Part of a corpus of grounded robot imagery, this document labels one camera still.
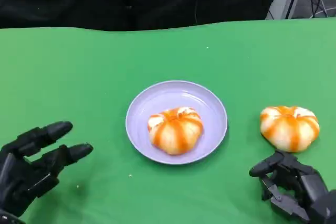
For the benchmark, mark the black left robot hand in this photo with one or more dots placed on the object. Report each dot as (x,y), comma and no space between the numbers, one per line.
(23,171)

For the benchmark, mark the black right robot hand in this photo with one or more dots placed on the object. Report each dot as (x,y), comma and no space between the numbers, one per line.
(307,182)

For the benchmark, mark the orange and white bread roll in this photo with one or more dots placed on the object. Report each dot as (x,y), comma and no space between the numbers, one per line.
(288,129)
(176,132)

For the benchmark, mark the lilac plate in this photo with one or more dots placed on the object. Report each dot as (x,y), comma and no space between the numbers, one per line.
(147,98)

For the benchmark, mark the green table cloth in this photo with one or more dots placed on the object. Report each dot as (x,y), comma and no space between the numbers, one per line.
(168,56)

